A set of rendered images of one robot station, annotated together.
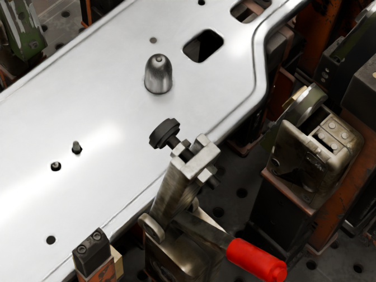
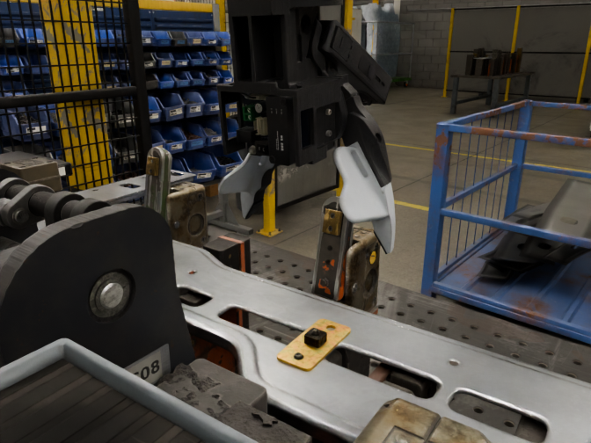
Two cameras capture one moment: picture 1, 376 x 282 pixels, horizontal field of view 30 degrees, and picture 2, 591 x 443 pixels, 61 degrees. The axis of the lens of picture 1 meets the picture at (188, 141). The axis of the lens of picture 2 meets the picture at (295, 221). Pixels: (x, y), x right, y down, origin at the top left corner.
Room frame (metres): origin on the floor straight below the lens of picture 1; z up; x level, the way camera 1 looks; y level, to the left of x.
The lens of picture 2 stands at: (0.66, -0.59, 1.28)
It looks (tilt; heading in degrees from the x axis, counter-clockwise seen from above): 20 degrees down; 86
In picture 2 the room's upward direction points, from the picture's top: straight up
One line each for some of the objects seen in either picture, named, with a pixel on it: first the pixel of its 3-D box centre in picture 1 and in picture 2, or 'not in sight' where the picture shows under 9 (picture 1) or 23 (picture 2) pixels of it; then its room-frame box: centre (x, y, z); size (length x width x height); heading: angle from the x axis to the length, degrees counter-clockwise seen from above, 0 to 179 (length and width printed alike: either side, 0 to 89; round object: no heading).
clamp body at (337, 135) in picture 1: (292, 202); not in sight; (0.36, -0.14, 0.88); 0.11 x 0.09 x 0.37; 51
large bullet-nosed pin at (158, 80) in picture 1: (158, 74); not in sight; (0.45, 0.04, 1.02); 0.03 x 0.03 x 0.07
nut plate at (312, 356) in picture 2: not in sight; (315, 338); (0.71, -0.17, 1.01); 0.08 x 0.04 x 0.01; 52
